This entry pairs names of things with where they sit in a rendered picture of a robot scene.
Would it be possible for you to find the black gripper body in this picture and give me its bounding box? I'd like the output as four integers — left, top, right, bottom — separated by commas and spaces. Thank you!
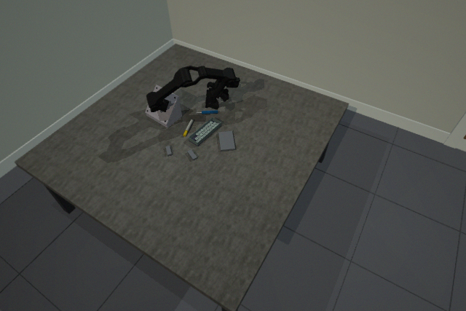
207, 82, 223, 110

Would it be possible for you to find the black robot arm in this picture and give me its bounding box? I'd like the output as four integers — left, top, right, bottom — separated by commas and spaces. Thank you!
146, 66, 240, 112

